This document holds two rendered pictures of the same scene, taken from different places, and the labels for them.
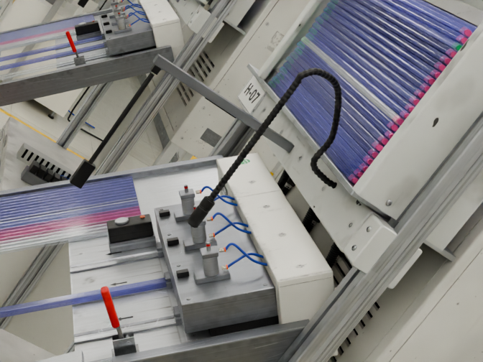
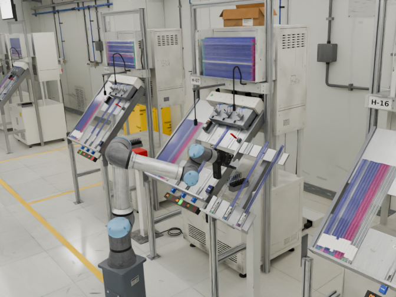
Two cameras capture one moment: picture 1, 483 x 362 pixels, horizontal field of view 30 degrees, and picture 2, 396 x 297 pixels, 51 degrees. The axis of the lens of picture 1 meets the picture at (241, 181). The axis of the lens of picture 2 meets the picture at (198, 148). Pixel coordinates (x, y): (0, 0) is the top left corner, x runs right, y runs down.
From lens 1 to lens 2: 1.56 m
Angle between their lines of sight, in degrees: 16
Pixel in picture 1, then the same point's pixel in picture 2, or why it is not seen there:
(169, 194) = (200, 114)
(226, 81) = (159, 82)
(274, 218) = (236, 99)
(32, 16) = (32, 115)
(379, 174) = (258, 75)
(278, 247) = (245, 102)
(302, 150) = (228, 82)
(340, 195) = (249, 85)
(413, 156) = (261, 68)
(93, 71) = (129, 108)
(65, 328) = not seen: hidden behind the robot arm
